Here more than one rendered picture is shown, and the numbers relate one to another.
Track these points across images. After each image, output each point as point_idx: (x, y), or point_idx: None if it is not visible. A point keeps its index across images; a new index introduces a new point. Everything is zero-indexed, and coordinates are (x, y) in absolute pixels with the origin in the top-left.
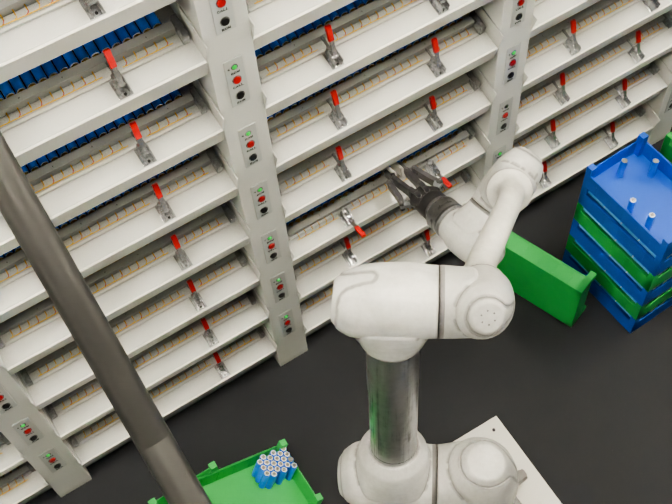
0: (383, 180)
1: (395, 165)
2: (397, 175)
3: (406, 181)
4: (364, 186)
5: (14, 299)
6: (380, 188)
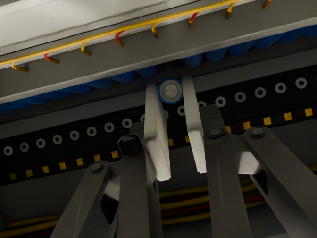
0: (198, 50)
1: (166, 142)
2: (130, 62)
3: (77, 23)
4: (282, 32)
5: None
6: (214, 9)
